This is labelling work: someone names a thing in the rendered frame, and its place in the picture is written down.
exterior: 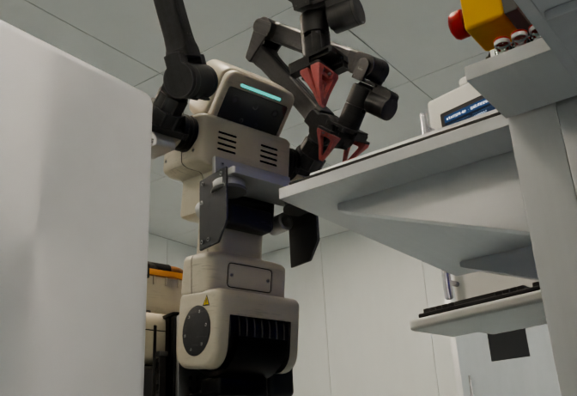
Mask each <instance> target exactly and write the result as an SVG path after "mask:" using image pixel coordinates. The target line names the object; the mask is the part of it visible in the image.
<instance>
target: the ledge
mask: <svg viewBox="0 0 577 396"><path fill-rule="evenodd" d="M465 77H466V81H467V82H468V83H469V84H470V85H471V86H472V87H473V88H474V89H475V90H476V91H477V92H478V93H479V94H480V95H482V96H483V97H484V98H485V99H486V100H487V101H488V102H489V103H490V104H491V105H492V106H493V107H494V108H495V109H496V110H497V111H498V112H499V113H501V114H502V115H503V116H504V117H505V118H506V119H507V118H510V117H512V116H515V115H518V114H521V113H525V112H528V111H531V110H533V109H536V108H539V107H543V106H546V105H549V104H551V103H554V102H557V101H561V100H564V99H567V98H570V97H573V96H576V95H577V83H576V82H575V80H574V79H573V78H572V77H571V76H570V75H569V73H568V72H567V70H566V69H565V68H564V66H563V65H562V63H561V62H560V61H559V59H558V58H557V57H556V55H555V54H554V53H553V52H552V51H551V49H550V48H549V46H548V45H547V44H546V42H545V41H544V40H543V38H540V39H537V40H534V41H532V42H529V43H526V44H524V45H522V46H518V47H515V48H514V49H511V50H509V51H506V52H503V53H500V54H497V55H495V56H493V57H491V58H486V59H484V60H482V61H480V62H477V63H474V64H471V65H469V66H466V67H465Z"/></svg>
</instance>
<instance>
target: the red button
mask: <svg viewBox="0 0 577 396"><path fill-rule="evenodd" d="M448 26H449V29H450V32H451V33H452V35H453V36H454V37H455V38H456V39H457V40H463V39H466V38H468V37H471V35H470V34H469V33H468V32H467V31H466V30H465V23H464V17H463V13H462V9H459V10H456V11H454V12H452V13H451V14H450V15H449V16H448Z"/></svg>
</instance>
